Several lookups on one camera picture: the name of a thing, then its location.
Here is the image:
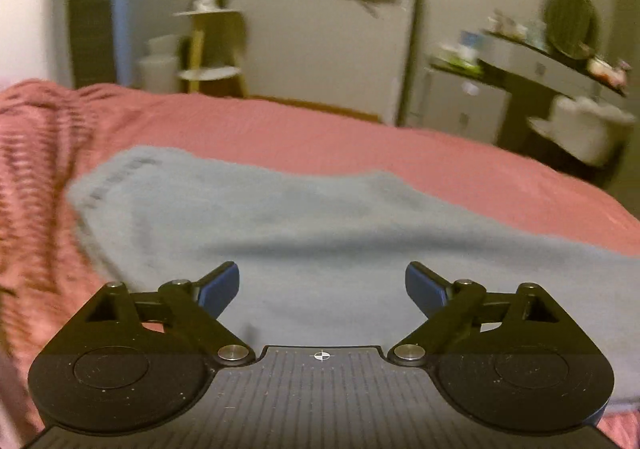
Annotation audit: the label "wooden two-tier side table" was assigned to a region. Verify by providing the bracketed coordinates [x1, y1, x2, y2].
[172, 8, 249, 98]

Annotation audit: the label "pink and white trinket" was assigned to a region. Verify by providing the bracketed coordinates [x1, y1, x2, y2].
[586, 56, 629, 86]

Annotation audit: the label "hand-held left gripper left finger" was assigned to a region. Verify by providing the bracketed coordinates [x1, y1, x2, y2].
[62, 261, 257, 367]

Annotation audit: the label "white cabinet with dark top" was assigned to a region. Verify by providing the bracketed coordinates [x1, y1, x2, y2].
[409, 60, 512, 146]

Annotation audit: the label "round dark plate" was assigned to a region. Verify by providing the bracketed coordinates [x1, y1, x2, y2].
[543, 0, 602, 60]

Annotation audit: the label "dark desk with shelf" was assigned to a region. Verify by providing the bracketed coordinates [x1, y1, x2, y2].
[479, 28, 630, 170]

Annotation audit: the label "grey sweatpants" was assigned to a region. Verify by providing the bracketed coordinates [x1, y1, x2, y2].
[65, 145, 640, 410]

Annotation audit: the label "white door frame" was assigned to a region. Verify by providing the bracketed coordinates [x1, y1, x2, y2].
[394, 0, 424, 128]

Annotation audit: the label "white and blue container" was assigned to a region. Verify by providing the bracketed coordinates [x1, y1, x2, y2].
[459, 30, 482, 58]

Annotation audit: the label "pink ribbed blanket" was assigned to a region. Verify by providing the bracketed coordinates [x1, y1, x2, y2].
[0, 79, 640, 449]

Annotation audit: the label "green packet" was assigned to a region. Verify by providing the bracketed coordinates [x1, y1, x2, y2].
[434, 44, 482, 72]

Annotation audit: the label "white storage bin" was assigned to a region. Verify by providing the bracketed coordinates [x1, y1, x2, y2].
[137, 56, 182, 92]

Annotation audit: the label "white upholstered chair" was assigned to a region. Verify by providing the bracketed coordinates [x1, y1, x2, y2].
[529, 95, 637, 166]

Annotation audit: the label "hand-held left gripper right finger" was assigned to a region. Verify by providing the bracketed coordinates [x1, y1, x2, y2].
[387, 261, 583, 367]

